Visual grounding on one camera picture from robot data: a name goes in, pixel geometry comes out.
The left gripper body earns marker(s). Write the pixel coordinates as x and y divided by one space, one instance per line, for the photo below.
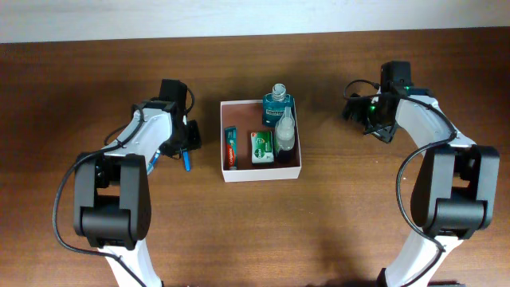
185 139

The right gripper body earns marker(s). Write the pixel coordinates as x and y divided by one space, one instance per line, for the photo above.
368 113

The blue white toothbrush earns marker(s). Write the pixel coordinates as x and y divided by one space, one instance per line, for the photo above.
153 162

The green toothpaste box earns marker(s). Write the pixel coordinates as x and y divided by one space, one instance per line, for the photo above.
231 148

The green white soap packet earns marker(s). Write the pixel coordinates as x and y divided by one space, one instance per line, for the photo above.
262 147

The clear pump soap bottle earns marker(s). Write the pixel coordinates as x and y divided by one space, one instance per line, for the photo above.
285 137

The blue mouthwash bottle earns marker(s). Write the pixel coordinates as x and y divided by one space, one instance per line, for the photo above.
274 104

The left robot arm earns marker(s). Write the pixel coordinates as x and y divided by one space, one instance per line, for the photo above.
112 202

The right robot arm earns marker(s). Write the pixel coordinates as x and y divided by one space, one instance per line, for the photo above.
445 189

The white cardboard box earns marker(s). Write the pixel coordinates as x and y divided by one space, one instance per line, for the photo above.
246 116

